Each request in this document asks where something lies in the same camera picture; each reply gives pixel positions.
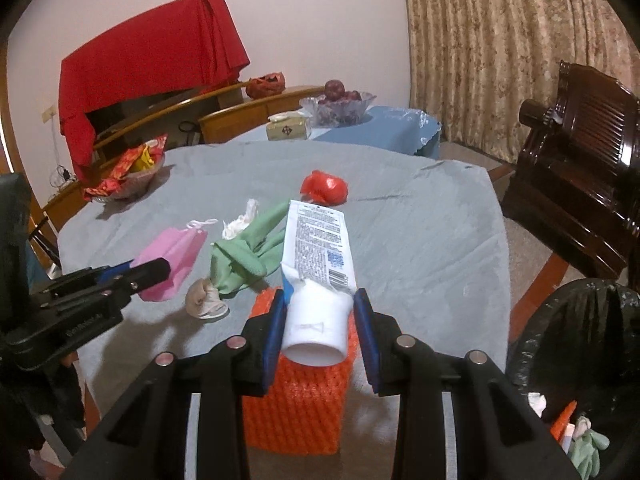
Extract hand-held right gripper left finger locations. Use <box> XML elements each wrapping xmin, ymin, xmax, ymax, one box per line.
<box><xmin>75</xmin><ymin>287</ymin><xmax>291</xmax><ymax>480</ymax></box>

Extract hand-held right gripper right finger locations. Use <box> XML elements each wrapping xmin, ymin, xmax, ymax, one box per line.
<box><xmin>352</xmin><ymin>287</ymin><xmax>583</xmax><ymax>480</ymax></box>

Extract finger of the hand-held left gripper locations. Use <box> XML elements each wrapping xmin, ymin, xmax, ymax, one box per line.
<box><xmin>30</xmin><ymin>260</ymin><xmax>136</xmax><ymax>297</ymax></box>
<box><xmin>47</xmin><ymin>258</ymin><xmax>171</xmax><ymax>313</ymax></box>

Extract pink face mask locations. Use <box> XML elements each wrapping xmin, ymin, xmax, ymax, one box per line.
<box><xmin>132</xmin><ymin>218</ymin><xmax>219</xmax><ymax>303</ymax></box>

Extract orange foam net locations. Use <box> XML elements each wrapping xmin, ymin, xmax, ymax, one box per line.
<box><xmin>549</xmin><ymin>400</ymin><xmax>577</xmax><ymax>439</ymax></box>
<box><xmin>241</xmin><ymin>287</ymin><xmax>358</xmax><ymax>457</ymax></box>

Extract white toothpaste tube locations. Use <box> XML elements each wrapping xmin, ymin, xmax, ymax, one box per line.
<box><xmin>280</xmin><ymin>199</ymin><xmax>357</xmax><ymax>367</ymax></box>

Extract bin with black bag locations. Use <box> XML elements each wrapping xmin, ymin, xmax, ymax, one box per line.
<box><xmin>505</xmin><ymin>277</ymin><xmax>640</xmax><ymax>480</ymax></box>

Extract green rubber glove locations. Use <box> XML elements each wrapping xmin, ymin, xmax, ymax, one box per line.
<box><xmin>570</xmin><ymin>430</ymin><xmax>611</xmax><ymax>479</ymax></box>
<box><xmin>210</xmin><ymin>202</ymin><xmax>288</xmax><ymax>295</ymax></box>

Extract beige crumpled cloth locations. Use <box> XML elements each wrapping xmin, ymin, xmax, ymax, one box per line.
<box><xmin>185</xmin><ymin>278</ymin><xmax>230</xmax><ymax>321</ymax></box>

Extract glass snack bowl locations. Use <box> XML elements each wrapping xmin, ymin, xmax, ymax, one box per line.
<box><xmin>82</xmin><ymin>135</ymin><xmax>169</xmax><ymax>205</ymax></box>

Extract red snack packet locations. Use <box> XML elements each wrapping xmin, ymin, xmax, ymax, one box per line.
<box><xmin>83</xmin><ymin>135</ymin><xmax>168</xmax><ymax>198</ymax></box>

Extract grey tablecloth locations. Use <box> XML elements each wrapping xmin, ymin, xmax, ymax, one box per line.
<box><xmin>57</xmin><ymin>141</ymin><xmax>511</xmax><ymax>456</ymax></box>

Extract red crumpled plastic bag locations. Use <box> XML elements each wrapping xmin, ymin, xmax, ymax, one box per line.
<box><xmin>300</xmin><ymin>170</ymin><xmax>349</xmax><ymax>206</ymax></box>

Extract black television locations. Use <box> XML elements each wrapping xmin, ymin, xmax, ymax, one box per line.
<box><xmin>85</xmin><ymin>87</ymin><xmax>211</xmax><ymax>137</ymax></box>

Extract beige tissue box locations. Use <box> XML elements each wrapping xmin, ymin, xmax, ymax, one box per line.
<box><xmin>266</xmin><ymin>111</ymin><xmax>312</xmax><ymax>142</ymax></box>

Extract blue tablecloth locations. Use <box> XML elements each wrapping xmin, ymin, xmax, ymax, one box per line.
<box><xmin>235</xmin><ymin>106</ymin><xmax>442</xmax><ymax>161</ymax></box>

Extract red cloth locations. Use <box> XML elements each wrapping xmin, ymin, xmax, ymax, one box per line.
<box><xmin>60</xmin><ymin>0</ymin><xmax>251</xmax><ymax>181</ymax></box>

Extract orange pumpkin basket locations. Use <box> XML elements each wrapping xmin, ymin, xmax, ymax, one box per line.
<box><xmin>245</xmin><ymin>71</ymin><xmax>287</xmax><ymax>100</ymax></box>

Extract glass fruit bowl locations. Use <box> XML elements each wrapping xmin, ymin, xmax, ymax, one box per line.
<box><xmin>299</xmin><ymin>91</ymin><xmax>377</xmax><ymax>129</ymax></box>

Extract dark wooden armchair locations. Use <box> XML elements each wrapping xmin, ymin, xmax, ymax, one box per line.
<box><xmin>501</xmin><ymin>60</ymin><xmax>640</xmax><ymax>281</ymax></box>

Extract beige patterned curtain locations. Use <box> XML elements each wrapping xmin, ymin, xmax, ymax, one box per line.
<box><xmin>395</xmin><ymin>0</ymin><xmax>640</xmax><ymax>166</ymax></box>

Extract white cables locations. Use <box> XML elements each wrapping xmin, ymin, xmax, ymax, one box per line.
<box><xmin>50</xmin><ymin>162</ymin><xmax>77</xmax><ymax>192</ymax></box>

